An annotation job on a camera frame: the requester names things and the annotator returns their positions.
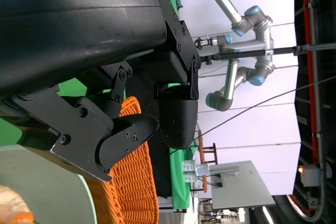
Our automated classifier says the silver blue-jointed robot arm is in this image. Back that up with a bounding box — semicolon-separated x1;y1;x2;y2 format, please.
194;0;275;54
205;56;276;112

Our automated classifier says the white electrical box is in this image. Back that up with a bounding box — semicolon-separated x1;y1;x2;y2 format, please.
299;165;322;186

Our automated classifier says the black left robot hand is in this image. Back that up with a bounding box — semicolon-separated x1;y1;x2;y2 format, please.
0;0;202;184

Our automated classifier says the green cloth background table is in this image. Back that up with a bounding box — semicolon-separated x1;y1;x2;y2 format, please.
157;0;199;210

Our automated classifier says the black horizontal pole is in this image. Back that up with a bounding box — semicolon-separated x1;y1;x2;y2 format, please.
199;42;336;65

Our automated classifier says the pale green bowl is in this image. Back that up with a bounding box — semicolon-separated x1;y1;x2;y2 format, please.
0;144;99;224

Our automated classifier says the orange striped bread roll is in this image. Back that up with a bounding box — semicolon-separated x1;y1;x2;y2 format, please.
0;184;35;224

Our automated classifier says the orange wicker basket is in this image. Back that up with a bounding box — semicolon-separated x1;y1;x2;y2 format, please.
83;96;160;224

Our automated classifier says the white partition panel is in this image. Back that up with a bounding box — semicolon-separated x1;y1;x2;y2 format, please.
181;0;301;196

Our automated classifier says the grey monitor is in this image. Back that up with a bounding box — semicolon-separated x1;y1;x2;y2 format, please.
211;159;276;210

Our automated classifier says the brown wooden rack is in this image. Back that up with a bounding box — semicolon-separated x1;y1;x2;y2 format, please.
198;129;218;193

